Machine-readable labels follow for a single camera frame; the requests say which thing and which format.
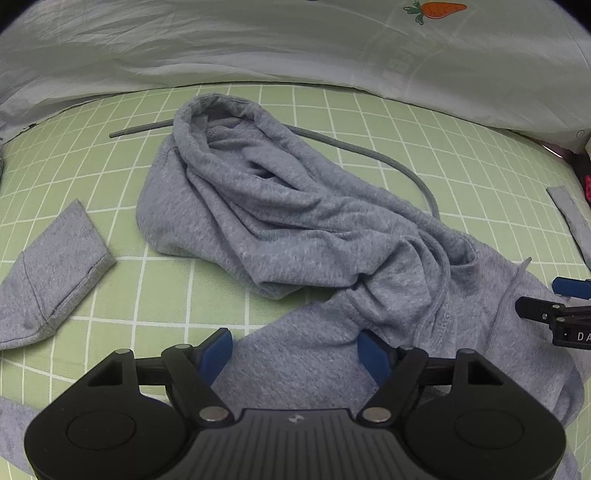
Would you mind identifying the grey zip hoodie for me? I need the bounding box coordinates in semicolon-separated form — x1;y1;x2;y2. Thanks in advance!
0;93;591;480

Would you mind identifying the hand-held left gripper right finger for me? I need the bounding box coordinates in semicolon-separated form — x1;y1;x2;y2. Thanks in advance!
357;329;507;424

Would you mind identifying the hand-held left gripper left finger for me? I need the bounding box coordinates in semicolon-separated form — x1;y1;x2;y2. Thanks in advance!
87;327;234;424

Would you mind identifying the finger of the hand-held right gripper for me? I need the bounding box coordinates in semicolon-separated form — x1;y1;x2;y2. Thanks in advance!
552;276;591;299
515;295;591;325

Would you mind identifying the white carrot print quilt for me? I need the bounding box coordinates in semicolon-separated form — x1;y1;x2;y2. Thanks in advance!
0;0;591;163

